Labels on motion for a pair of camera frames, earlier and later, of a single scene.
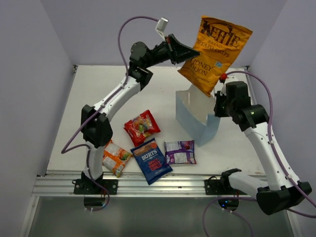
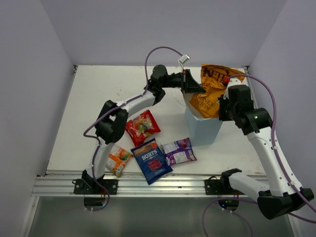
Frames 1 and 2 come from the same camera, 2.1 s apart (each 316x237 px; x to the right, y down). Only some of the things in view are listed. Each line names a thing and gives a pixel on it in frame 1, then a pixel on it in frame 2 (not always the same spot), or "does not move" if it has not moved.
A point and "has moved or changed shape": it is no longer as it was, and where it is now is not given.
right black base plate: [220, 186] does not move
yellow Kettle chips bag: [218, 44] -> [206, 103]
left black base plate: [87, 186] does not move
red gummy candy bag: [141, 127] does not move
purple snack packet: [179, 152] does not move
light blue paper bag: [195, 114] has moved or changed shape
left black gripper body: [167, 51] -> [185, 81]
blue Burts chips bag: [151, 161] does not move
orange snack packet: [114, 158] does not move
